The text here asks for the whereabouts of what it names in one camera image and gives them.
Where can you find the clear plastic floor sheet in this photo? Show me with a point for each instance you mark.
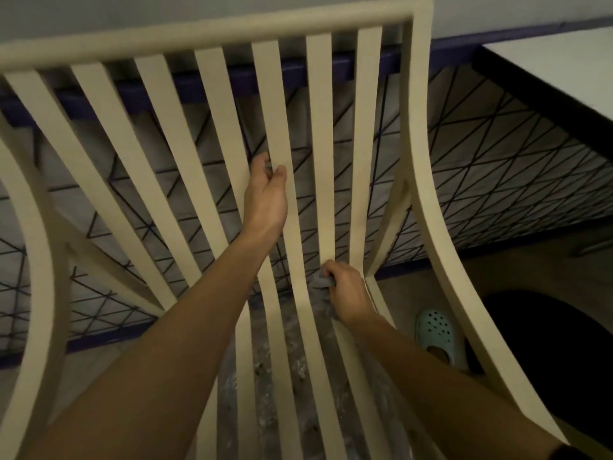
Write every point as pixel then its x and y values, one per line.
pixel 306 378

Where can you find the grey sanding cloth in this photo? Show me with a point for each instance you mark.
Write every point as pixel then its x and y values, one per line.
pixel 322 282

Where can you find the person's right forearm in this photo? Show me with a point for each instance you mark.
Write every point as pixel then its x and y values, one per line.
pixel 445 392

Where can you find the mint green clog shoe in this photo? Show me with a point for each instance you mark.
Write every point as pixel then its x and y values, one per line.
pixel 436 332

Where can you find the person's left thumb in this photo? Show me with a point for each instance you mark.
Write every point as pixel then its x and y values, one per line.
pixel 280 179

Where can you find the person's right thumb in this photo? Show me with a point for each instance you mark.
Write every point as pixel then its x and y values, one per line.
pixel 330 269

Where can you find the person's left forearm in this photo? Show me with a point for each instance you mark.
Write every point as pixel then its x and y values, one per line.
pixel 153 359

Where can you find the person's right hand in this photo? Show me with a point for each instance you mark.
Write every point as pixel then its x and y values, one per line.
pixel 348 292

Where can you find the cream slatted wooden chair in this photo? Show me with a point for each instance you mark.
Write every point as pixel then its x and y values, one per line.
pixel 268 138

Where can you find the white table with black edge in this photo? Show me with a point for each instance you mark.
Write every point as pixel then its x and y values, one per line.
pixel 555 76

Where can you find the person's left hand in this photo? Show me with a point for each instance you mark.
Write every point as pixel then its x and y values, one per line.
pixel 262 200

